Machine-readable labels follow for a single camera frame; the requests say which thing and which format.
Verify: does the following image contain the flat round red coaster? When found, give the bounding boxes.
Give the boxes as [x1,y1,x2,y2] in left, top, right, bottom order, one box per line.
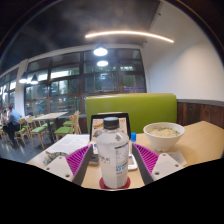
[98,175,132,191]

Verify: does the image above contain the white bowl of food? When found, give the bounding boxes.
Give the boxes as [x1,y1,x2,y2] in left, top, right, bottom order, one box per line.
[142,121,186,152]

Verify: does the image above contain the light wooden dining table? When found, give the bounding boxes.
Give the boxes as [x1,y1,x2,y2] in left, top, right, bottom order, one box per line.
[32,111,69,143]

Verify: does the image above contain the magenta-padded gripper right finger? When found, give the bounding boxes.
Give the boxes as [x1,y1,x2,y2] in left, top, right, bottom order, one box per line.
[130,143,185,185]

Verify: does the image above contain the clear plastic bottle black cap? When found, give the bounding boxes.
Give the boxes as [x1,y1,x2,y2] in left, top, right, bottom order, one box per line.
[95,116,130,190]

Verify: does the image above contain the black tablet with pictures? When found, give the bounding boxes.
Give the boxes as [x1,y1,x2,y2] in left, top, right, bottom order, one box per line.
[89,112,132,143]

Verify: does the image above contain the person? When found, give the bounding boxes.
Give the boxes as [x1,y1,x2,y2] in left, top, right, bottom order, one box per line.
[4,105,22,144]
[0,109,9,131]

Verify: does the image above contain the black cone pendant lamp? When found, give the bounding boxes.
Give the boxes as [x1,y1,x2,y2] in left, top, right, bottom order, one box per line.
[29,74,39,85]
[18,71,29,84]

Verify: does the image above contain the green upholstered bench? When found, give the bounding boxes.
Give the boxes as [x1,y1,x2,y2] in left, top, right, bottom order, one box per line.
[85,93,178,134]

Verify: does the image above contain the open white book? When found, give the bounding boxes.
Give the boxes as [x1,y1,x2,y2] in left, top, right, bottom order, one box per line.
[44,133,91,156]

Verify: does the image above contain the wooden chairs with green seats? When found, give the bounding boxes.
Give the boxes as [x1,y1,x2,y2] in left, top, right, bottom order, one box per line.
[0,110,82,149]

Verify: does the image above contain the long curved ceiling light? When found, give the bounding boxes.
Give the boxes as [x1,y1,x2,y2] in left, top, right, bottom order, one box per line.
[84,30,175,44]

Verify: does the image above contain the round white pendant lamp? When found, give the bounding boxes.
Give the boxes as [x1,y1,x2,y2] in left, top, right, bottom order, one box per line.
[93,45,109,57]
[96,59,110,68]

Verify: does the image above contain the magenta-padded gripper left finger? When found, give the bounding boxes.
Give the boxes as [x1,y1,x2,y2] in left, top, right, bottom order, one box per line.
[43,143,94,187]

